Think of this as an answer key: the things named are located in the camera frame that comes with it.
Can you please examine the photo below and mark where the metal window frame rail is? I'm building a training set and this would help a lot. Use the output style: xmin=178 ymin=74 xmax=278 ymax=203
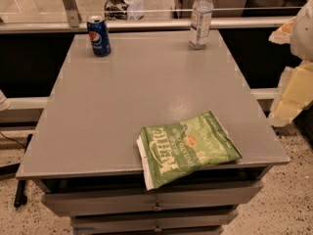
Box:
xmin=0 ymin=16 xmax=292 ymax=34

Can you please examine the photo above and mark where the grey drawer cabinet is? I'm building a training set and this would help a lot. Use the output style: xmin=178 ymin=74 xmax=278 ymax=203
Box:
xmin=17 ymin=31 xmax=288 ymax=235

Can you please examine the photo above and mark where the blue Pepsi soda can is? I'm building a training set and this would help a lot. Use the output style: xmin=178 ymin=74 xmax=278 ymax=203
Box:
xmin=87 ymin=16 xmax=111 ymax=56

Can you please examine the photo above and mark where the clear plastic water bottle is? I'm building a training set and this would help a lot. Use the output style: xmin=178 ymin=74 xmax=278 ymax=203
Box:
xmin=189 ymin=0 xmax=213 ymax=50

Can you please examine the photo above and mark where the black floor stand leg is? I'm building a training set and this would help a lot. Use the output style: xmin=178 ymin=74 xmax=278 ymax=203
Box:
xmin=13 ymin=133 xmax=33 ymax=209

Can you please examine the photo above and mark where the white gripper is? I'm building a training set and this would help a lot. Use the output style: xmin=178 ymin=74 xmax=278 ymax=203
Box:
xmin=268 ymin=0 xmax=313 ymax=127

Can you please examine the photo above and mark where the white plastic bag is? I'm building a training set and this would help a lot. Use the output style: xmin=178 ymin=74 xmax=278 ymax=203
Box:
xmin=104 ymin=0 xmax=144 ymax=21

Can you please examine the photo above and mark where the green jalapeno chip bag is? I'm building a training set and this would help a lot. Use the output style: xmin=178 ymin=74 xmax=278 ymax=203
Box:
xmin=137 ymin=111 xmax=242 ymax=191

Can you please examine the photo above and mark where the upper grey drawer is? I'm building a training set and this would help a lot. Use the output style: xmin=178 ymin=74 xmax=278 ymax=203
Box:
xmin=42 ymin=180 xmax=263 ymax=216

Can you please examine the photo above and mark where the grey drawer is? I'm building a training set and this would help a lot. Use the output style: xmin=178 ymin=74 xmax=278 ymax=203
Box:
xmin=42 ymin=180 xmax=263 ymax=216
xmin=71 ymin=209 xmax=238 ymax=235

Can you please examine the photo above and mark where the lower grey drawer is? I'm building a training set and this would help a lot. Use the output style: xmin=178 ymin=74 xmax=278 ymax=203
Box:
xmin=71 ymin=209 xmax=238 ymax=235

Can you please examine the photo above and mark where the black cable on floor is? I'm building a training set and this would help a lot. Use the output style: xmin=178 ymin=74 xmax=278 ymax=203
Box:
xmin=0 ymin=130 xmax=27 ymax=150

